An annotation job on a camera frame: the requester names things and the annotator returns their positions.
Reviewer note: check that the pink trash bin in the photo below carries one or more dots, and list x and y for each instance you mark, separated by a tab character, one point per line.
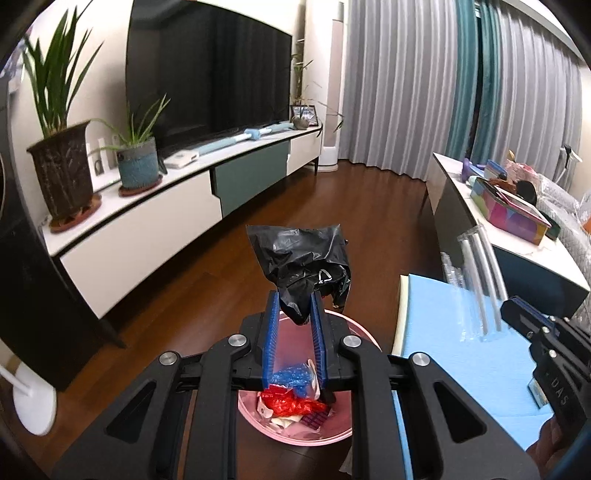
294	346

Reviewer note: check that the cream paper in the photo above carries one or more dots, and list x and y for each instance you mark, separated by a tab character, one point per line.
278	409

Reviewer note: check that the blue plastic bag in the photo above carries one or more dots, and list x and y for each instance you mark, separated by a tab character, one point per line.
295	377

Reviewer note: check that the light blue stick massager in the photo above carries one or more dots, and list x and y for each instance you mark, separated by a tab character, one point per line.
250	134

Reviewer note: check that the black flat screen television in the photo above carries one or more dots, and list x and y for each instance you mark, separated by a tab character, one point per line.
220	71

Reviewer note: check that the blue table mat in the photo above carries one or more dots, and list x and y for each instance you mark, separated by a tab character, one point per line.
496	373

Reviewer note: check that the tall plant dark pot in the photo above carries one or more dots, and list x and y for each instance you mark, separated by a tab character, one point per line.
60	158

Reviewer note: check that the red plastic bag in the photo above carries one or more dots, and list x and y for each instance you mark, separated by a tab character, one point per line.
304	405

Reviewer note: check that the grey curtain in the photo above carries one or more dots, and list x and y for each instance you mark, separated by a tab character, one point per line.
400	79

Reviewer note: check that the small plant blue pot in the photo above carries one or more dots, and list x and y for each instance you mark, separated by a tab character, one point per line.
138	164

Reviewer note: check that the white green tv cabinet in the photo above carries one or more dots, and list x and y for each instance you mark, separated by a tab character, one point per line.
106	256

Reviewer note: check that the white fan base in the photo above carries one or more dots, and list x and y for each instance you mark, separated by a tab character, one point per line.
34	399

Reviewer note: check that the colourful rectangular box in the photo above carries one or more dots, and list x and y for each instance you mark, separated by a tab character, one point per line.
509	212

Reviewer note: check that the clear plastic wrapper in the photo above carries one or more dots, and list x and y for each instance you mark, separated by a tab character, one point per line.
478	288

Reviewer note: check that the small picture frame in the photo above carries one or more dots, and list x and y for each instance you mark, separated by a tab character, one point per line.
303	116

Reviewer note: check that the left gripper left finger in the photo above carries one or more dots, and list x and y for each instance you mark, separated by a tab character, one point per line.
177	418

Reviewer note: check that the person right hand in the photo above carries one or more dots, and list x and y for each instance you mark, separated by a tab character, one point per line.
556	457

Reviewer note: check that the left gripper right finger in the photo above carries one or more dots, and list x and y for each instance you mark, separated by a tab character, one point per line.
410	418

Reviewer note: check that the teal curtain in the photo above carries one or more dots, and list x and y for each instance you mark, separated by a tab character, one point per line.
477	100

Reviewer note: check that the black plastic bag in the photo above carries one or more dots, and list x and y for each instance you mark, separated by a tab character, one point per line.
300	262

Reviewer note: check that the bamboo plant by television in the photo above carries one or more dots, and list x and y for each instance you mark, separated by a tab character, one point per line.
298	67

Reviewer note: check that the white remote box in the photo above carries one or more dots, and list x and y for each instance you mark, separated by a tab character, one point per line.
181	159

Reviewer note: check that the white standing air conditioner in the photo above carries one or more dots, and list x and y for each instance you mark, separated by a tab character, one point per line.
325	43

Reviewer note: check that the black pink patterned wrapper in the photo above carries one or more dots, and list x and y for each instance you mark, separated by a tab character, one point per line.
314	421

